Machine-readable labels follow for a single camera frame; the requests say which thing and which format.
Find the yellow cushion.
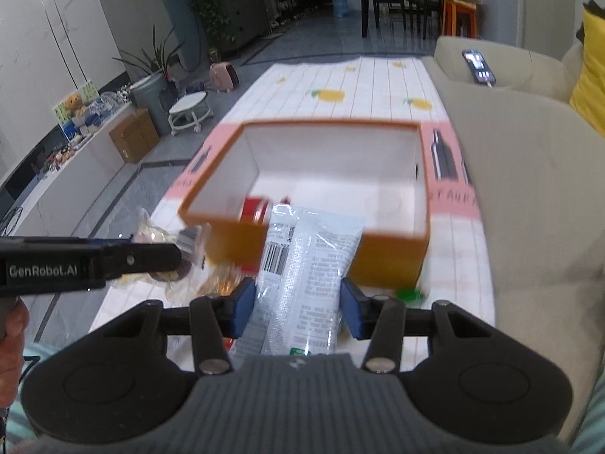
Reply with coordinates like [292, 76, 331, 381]
[569, 7, 605, 124]

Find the lemon print checked tablecloth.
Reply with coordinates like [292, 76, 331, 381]
[90, 54, 497, 355]

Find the orange cardboard box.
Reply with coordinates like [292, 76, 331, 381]
[178, 120, 432, 291]

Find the smartphone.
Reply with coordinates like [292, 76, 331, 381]
[462, 48, 497, 87]

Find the dark grey cabinet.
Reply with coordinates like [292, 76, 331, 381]
[215, 0, 272, 53]

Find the person's left hand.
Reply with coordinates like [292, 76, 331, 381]
[0, 300, 30, 405]

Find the brown cardboard carton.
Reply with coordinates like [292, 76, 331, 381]
[109, 109, 160, 164]

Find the colourful picture board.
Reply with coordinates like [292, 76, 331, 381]
[52, 80, 102, 140]

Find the orange nut snack packet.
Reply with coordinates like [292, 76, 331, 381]
[199, 265, 258, 304]

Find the green and white snack packet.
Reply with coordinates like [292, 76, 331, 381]
[227, 204, 366, 358]

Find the striped teal clothing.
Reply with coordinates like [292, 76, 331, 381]
[0, 343, 605, 454]

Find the shoe rack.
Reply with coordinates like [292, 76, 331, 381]
[269, 0, 332, 29]

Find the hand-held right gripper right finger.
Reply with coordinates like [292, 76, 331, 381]
[341, 277, 493, 375]

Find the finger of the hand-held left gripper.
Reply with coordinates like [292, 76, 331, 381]
[87, 239, 184, 281]

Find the long leaf plant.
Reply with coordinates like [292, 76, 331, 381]
[113, 23, 185, 87]

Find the white round rolling stool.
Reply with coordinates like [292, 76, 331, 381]
[168, 92, 213, 135]

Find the orange stool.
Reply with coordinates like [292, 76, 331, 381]
[442, 0, 479, 39]

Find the white media console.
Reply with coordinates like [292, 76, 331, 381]
[0, 99, 143, 247]

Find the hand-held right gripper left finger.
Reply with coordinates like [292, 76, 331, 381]
[122, 277, 258, 376]

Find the clear packet of pale snacks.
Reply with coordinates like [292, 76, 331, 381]
[113, 208, 211, 294]

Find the grey planter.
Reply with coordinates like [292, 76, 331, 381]
[129, 73, 178, 135]

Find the pink space heater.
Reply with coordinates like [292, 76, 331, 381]
[209, 61, 239, 92]

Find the beige sofa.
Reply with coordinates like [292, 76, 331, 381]
[420, 35, 605, 450]

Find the black cushion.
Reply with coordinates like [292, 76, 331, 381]
[574, 0, 603, 45]

